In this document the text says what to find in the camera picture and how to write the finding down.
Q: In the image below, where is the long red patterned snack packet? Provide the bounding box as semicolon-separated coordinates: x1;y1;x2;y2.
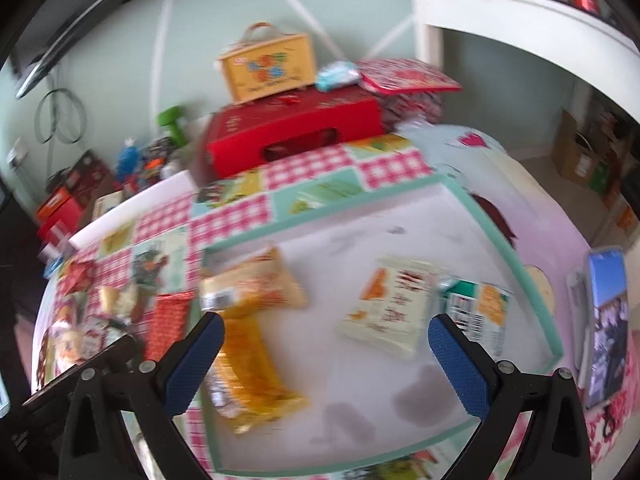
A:
144;290;193;362

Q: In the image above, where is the clear packet with round bun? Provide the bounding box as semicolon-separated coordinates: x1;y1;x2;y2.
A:
54;328;85;373

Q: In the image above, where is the green white walnut cake packet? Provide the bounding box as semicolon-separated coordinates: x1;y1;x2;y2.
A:
442;280;511;360

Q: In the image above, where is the amber translucent snack packet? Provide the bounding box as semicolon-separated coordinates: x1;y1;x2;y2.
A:
205;315;308;434

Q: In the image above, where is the orange barcode bread packet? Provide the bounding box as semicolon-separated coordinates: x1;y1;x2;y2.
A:
198;246;308;318

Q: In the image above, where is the yellow jelly cup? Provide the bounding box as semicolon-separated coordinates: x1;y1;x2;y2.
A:
99;285;120;316

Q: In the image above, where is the clear packet with green edges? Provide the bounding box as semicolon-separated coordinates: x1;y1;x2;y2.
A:
114;283;139;320

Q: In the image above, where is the red triangular snack packet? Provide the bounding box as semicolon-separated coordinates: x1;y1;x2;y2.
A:
62;260;96;296

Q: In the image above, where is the cream orange snack packet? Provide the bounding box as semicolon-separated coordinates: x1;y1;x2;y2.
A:
337;256;454;360

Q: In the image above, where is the smartphone on stand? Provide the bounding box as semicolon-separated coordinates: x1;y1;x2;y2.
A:
566;246;628;410

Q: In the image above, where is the black cabinet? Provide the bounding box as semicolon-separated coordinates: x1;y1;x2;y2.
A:
1;181;46;408

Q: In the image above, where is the large red box at left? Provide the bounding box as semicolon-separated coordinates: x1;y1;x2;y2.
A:
37;196;82;244

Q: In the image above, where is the orange red flat box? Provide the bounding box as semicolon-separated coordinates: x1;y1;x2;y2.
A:
36;185;70;222

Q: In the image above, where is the white tray with teal rim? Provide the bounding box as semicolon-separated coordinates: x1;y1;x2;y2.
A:
201;176;563;477

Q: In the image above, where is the white foam board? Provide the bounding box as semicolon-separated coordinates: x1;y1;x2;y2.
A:
70;170;196;249

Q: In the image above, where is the cardboard box of clutter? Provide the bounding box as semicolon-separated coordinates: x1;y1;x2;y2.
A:
90;114;213;221

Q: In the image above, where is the blue water bottle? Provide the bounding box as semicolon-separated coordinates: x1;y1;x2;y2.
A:
115;138;140;184

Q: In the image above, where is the green dumbbell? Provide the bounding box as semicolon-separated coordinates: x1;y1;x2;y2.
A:
156;105;188;148

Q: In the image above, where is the large red gift box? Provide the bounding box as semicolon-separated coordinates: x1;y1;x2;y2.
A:
204;86;383;178

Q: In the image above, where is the orange handbag gift box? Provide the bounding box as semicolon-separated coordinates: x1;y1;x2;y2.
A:
217;22;317;104

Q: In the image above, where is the red patterned lid box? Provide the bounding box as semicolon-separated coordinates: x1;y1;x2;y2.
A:
357;58;463;126

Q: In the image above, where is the light blue tissue pack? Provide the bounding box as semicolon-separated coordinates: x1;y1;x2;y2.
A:
314;60;360;92

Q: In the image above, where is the wall power socket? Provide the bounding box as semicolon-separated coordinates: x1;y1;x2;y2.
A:
6;138;28;169

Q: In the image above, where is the black cable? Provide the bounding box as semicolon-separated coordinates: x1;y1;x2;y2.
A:
34;71;87;189

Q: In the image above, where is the white shelf frame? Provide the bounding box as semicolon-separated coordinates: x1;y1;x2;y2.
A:
411;0;639;119

